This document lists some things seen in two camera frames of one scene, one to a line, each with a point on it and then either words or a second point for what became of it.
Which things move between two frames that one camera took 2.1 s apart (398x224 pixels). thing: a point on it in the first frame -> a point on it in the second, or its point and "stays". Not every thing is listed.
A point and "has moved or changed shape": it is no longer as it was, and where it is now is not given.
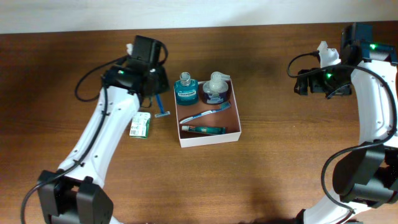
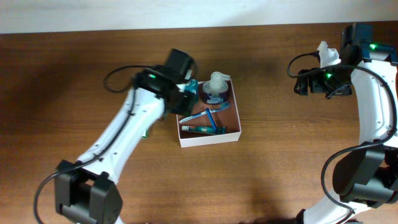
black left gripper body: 162,81 -> 186,104
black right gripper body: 335,81 stays
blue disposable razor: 162,112 has moved or changed shape
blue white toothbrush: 222,106 stays
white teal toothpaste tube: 205,130 stays
